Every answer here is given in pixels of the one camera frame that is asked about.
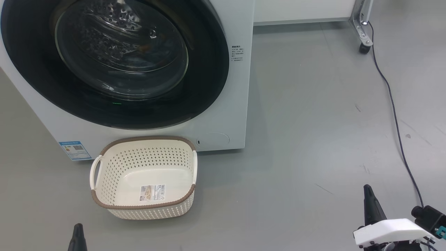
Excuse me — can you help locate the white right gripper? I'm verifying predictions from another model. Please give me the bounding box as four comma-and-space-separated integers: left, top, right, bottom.
353, 185, 436, 248

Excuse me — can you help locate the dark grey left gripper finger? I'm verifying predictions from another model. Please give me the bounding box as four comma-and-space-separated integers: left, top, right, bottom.
68, 223, 87, 251

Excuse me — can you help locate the white front-load washing machine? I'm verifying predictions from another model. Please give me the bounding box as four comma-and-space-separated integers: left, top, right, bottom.
0, 0, 255, 161

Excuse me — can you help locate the black washing machine door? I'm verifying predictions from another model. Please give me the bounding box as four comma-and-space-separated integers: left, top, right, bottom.
0, 0, 230, 130

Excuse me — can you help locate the blue white energy label sticker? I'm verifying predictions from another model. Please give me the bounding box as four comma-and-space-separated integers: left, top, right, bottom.
59, 141, 92, 161

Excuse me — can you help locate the grey wheeled stand leg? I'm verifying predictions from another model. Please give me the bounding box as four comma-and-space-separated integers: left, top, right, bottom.
350, 0, 374, 54

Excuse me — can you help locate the thin black floor cable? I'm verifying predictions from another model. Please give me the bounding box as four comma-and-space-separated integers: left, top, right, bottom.
368, 21, 425, 210

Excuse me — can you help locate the white laundry basket brown rim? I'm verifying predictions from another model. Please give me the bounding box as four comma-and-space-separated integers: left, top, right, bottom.
90, 136, 198, 220

